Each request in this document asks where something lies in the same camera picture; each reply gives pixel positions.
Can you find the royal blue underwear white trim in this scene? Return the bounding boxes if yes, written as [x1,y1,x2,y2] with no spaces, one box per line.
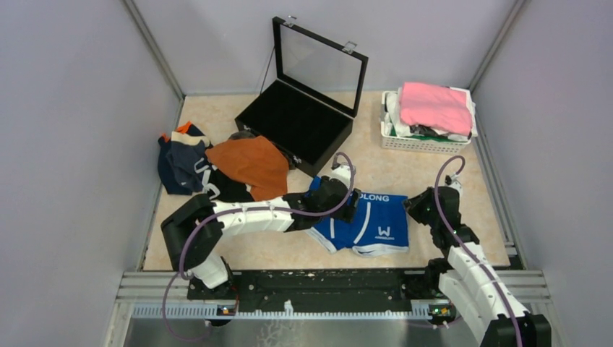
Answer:
[306,192,409,257]

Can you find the orange underwear cream waistband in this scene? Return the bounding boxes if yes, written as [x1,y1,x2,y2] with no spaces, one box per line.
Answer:
[205,136,290,201]

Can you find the black display case glass lid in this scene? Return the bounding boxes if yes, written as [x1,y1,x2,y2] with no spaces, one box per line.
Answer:
[235,17,369,176]

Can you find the black underwear white trim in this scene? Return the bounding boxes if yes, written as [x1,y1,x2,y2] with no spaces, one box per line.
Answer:
[194,158,254,202]

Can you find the olive grey underwear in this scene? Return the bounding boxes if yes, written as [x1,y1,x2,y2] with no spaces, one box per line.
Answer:
[228,130,256,140]

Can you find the dark blue underwear cream waistband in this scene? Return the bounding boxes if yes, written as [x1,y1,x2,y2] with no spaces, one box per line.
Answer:
[166,132,211,192]

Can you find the navy underwear orange waistband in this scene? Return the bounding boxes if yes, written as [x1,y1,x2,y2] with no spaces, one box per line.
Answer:
[157,121,202,195]

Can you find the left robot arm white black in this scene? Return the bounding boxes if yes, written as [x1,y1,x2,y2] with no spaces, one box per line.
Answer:
[160,163,360,299]

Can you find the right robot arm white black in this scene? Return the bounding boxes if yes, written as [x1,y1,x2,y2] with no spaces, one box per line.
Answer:
[403,174,553,346]

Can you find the white plastic basket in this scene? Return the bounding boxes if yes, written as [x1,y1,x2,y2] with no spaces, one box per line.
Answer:
[380,87,479,155]

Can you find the white cloths in basket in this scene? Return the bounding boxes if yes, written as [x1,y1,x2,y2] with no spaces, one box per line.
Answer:
[382,86,479,143]

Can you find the pink folded cloth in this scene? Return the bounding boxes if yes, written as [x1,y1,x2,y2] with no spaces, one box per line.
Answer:
[399,82,473,137]

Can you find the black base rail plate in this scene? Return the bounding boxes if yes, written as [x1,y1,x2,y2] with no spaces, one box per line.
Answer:
[187,268,458,317]

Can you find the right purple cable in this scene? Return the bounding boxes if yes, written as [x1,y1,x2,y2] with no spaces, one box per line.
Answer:
[433,155,526,347]

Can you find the purple cable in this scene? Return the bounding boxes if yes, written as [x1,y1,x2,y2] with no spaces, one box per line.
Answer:
[161,152,357,344]
[433,155,526,347]

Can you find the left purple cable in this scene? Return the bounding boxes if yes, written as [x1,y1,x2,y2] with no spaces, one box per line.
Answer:
[161,152,357,344]

